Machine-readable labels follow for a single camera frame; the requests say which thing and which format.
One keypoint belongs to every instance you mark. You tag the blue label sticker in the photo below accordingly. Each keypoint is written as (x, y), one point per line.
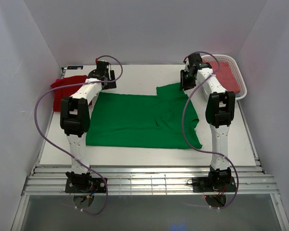
(75, 67)

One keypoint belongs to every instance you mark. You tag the green t shirt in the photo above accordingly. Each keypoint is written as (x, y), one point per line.
(163, 121)

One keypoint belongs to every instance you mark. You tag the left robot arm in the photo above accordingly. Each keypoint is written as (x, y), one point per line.
(75, 121)

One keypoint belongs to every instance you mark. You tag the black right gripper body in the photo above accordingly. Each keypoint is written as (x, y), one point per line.
(186, 81)

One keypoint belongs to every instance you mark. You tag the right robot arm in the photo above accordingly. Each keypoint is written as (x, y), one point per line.
(219, 114)

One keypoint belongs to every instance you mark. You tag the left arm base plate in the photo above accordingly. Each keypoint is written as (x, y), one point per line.
(93, 185)

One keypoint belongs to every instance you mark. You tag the aluminium rail frame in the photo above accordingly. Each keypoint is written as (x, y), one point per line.
(50, 180)

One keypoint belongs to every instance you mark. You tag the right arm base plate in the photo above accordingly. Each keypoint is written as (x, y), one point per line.
(204, 184)

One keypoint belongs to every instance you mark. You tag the white perforated plastic basket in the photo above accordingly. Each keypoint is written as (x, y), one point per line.
(238, 77)

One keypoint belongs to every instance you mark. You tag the folded red t shirt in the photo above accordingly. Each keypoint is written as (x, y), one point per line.
(65, 92)

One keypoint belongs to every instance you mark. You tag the pink t shirt in basket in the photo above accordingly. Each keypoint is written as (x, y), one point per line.
(226, 78)

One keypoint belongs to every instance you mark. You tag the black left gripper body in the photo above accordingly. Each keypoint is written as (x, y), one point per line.
(110, 85)

